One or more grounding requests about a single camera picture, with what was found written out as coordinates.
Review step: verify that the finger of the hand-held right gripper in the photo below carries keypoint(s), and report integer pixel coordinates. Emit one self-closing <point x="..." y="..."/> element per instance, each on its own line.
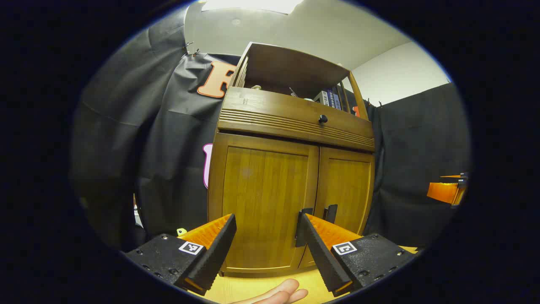
<point x="443" y="192"/>
<point x="450" y="176"/>

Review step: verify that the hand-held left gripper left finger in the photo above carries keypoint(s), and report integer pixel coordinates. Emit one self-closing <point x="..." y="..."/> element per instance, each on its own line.
<point x="217" y="257"/>

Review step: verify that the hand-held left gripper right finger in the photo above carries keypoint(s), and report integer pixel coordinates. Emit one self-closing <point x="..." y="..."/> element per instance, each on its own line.
<point x="322" y="257"/>

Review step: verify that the wooden cabinet door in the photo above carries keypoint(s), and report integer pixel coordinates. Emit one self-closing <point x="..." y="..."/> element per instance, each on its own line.
<point x="350" y="185"/>
<point x="261" y="190"/>

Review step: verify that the wooden double-door shoe cabinet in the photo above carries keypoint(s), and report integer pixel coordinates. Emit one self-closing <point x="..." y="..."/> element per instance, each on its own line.
<point x="270" y="126"/>

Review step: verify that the wooden cabinet drawer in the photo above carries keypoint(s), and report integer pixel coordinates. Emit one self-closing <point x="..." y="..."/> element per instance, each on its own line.
<point x="274" y="112"/>

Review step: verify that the small yellow-green toy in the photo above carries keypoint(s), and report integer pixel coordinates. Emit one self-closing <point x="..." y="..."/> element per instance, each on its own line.
<point x="181" y="231"/>

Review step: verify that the black backdrop cloth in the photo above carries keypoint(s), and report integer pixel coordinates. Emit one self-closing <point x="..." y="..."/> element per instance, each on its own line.
<point x="168" y="147"/>

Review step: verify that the pale blue book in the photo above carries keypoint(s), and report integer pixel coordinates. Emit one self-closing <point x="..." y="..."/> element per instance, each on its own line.
<point x="338" y="98"/>

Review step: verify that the black round drawer knob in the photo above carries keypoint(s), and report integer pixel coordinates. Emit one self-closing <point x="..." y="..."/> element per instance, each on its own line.
<point x="322" y="119"/>

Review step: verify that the dark blue book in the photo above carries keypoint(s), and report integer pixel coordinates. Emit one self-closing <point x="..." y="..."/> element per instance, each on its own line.
<point x="331" y="99"/>

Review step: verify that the ceiling light panel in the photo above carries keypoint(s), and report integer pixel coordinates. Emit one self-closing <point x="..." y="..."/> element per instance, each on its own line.
<point x="253" y="5"/>

